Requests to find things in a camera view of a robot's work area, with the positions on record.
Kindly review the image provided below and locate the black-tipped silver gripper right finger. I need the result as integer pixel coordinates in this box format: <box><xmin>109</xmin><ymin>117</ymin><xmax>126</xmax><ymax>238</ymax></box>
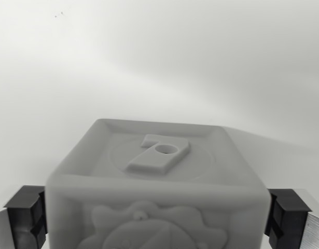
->
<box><xmin>264</xmin><ymin>188</ymin><xmax>319</xmax><ymax>249</ymax></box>

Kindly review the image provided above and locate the black-tipped silver gripper left finger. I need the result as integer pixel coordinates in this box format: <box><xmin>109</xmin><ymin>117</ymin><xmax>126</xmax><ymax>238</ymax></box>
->
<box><xmin>0</xmin><ymin>185</ymin><xmax>48</xmax><ymax>249</ymax></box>

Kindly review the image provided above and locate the grey embossed toy cube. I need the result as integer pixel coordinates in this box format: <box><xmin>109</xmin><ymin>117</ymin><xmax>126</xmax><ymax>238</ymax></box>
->
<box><xmin>44</xmin><ymin>118</ymin><xmax>272</xmax><ymax>249</ymax></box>

